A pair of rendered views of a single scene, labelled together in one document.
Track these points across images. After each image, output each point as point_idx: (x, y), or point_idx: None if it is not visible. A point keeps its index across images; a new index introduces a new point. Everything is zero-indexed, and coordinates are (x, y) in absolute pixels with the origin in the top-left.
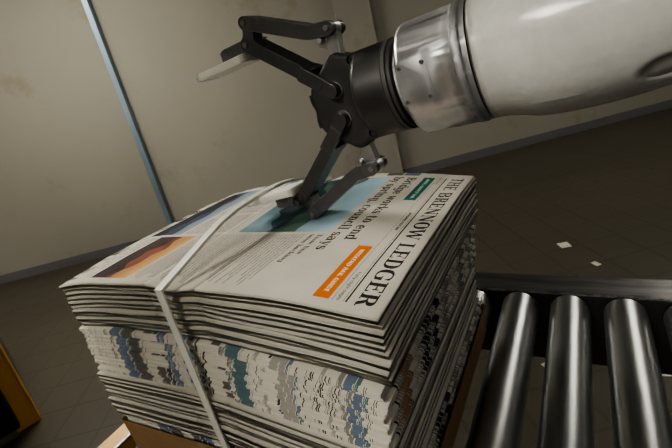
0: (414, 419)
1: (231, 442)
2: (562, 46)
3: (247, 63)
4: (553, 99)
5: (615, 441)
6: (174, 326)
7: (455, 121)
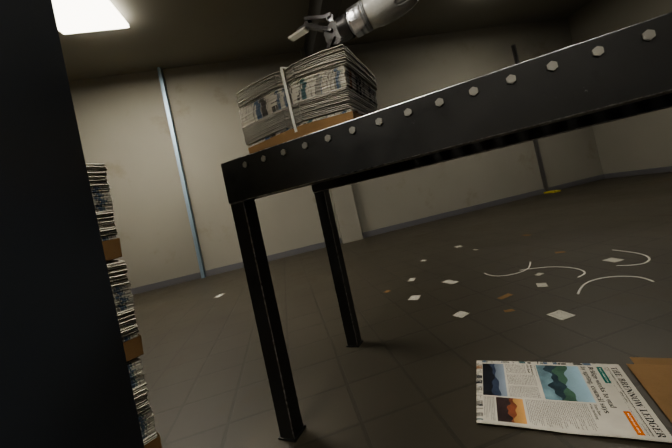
0: (353, 94)
1: (296, 122)
2: None
3: (304, 32)
4: (380, 12)
5: None
6: (284, 78)
7: (361, 26)
